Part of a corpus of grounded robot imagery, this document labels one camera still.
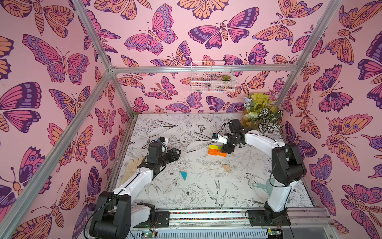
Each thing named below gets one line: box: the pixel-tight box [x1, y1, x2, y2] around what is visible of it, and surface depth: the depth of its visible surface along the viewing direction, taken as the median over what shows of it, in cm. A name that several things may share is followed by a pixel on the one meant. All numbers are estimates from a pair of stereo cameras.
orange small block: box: [207, 148, 218, 156], surface depth 98 cm
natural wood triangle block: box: [222, 164, 230, 173], surface depth 93 cm
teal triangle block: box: [180, 171, 188, 182], surface depth 92 cm
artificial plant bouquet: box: [243, 92, 284, 134], surface depth 94 cm
